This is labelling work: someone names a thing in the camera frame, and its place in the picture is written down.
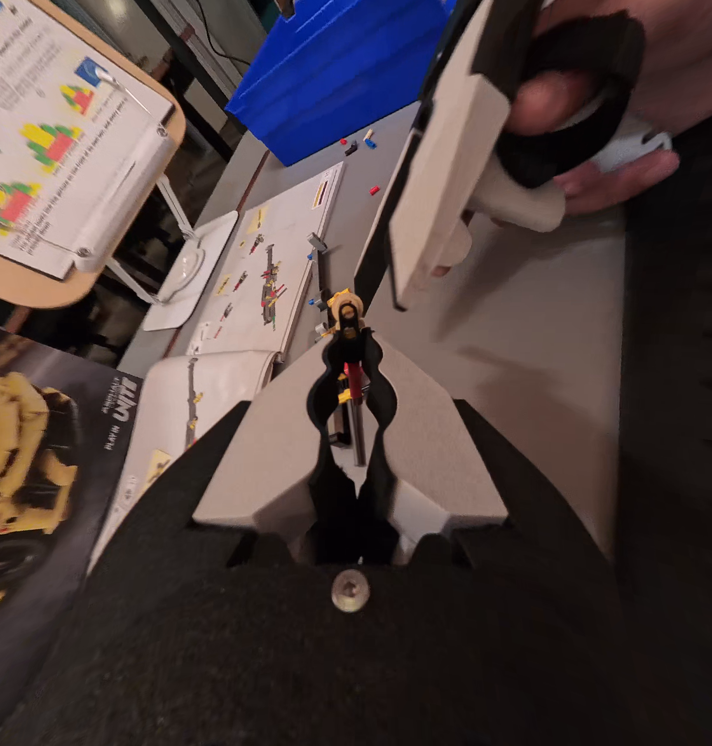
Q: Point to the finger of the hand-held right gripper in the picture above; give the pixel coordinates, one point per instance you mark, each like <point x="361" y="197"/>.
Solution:
<point x="437" y="76"/>
<point x="449" y="175"/>

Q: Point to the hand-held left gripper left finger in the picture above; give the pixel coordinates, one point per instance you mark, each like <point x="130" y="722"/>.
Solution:
<point x="257" y="466"/>

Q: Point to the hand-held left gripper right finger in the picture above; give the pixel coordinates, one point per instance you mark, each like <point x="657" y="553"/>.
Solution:
<point x="443" y="466"/>

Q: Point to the long grey lego beam assembly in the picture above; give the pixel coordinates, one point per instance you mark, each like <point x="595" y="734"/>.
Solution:
<point x="316" y="239"/>

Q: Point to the black lego fork red pins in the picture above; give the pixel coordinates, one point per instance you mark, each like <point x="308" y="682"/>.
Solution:
<point x="349" y="349"/>

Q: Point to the tan lego gear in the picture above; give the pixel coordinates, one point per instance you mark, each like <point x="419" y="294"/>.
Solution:
<point x="335" y="302"/>

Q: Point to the blue lego pin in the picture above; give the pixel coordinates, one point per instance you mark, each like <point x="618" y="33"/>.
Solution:
<point x="369" y="138"/>

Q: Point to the open lego instruction booklet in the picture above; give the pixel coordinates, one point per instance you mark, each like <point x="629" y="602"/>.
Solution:
<point x="262" y="280"/>

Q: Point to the lego box yellow car picture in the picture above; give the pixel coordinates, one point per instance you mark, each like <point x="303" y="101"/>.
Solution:
<point x="29" y="466"/>

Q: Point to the person's right hand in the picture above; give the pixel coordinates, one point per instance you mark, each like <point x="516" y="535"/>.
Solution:
<point x="682" y="58"/>

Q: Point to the blue plastic bin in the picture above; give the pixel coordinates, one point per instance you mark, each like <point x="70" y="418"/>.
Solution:
<point x="344" y="76"/>

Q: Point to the black foam pad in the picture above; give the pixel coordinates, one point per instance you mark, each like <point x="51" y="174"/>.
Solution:
<point x="671" y="349"/>

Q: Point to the wooden board document stand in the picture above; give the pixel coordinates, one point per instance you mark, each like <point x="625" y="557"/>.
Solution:
<point x="128" y="175"/>

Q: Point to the printed instruction sheet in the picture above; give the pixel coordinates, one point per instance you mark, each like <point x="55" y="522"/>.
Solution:
<point x="58" y="128"/>

